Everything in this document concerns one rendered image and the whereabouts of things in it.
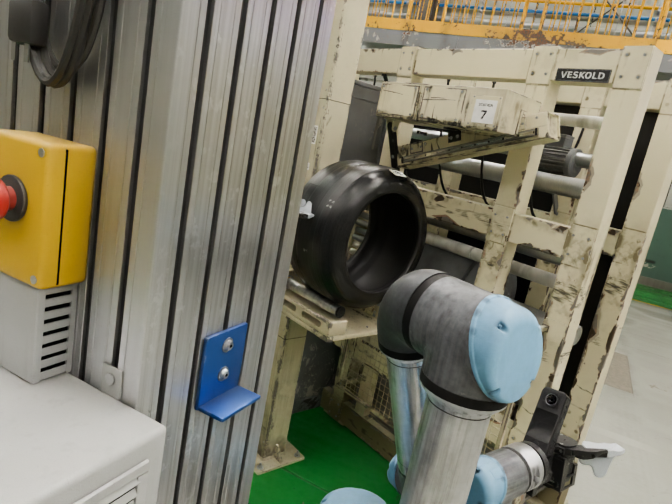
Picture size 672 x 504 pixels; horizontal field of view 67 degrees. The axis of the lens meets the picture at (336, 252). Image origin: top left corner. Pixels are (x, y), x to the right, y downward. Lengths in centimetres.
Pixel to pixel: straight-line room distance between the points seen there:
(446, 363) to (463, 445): 11
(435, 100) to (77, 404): 175
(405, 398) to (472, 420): 17
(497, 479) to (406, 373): 21
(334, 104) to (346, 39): 25
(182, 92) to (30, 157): 14
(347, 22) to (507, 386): 174
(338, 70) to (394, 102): 27
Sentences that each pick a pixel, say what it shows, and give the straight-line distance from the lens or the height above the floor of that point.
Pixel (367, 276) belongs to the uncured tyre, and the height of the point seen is 96.
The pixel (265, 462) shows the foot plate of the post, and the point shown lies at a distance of 257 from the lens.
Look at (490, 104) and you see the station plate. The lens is 192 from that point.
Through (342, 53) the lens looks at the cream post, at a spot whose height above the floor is 184.
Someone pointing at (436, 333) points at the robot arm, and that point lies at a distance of 65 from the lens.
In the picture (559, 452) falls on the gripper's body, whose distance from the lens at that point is 103.
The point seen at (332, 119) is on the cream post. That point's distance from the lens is 213.
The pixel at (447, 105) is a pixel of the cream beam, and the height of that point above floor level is 171.
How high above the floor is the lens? 151
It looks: 12 degrees down
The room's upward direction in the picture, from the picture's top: 11 degrees clockwise
